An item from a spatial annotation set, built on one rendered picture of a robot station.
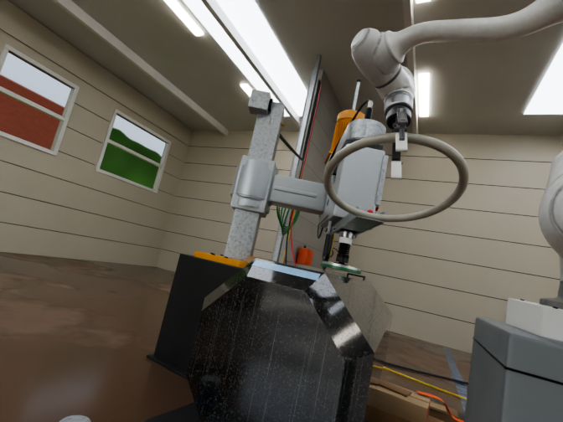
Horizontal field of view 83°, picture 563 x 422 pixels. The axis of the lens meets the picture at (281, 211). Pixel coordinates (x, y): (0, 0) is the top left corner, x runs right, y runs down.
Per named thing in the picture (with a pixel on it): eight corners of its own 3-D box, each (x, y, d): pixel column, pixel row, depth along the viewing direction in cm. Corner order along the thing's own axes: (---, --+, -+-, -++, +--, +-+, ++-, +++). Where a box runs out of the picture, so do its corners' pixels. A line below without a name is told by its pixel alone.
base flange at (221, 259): (190, 255, 234) (192, 249, 234) (231, 262, 275) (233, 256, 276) (242, 268, 208) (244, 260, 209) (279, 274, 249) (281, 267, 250)
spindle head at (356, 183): (322, 228, 205) (335, 162, 212) (356, 234, 204) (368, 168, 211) (332, 220, 169) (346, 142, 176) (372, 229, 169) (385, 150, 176)
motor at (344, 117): (323, 163, 268) (333, 120, 274) (360, 171, 267) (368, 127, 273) (328, 152, 240) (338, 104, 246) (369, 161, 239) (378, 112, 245)
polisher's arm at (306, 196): (225, 192, 233) (234, 160, 237) (233, 201, 267) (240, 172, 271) (325, 213, 230) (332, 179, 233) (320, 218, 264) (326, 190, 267)
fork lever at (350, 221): (323, 234, 202) (325, 226, 203) (353, 239, 201) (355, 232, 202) (348, 215, 134) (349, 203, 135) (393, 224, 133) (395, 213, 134)
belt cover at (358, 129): (321, 183, 268) (325, 165, 270) (350, 190, 267) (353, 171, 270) (344, 141, 173) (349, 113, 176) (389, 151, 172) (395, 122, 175)
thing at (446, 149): (312, 208, 136) (313, 203, 138) (426, 233, 135) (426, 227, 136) (341, 123, 94) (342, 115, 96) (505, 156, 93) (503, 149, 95)
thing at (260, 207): (217, 204, 242) (229, 154, 249) (244, 215, 271) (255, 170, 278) (254, 209, 224) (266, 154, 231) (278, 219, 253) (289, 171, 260)
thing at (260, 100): (241, 106, 246) (245, 89, 248) (254, 118, 261) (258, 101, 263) (263, 105, 235) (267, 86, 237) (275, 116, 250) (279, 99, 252)
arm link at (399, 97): (410, 113, 108) (411, 125, 105) (383, 113, 111) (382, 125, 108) (415, 90, 101) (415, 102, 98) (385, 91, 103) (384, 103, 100)
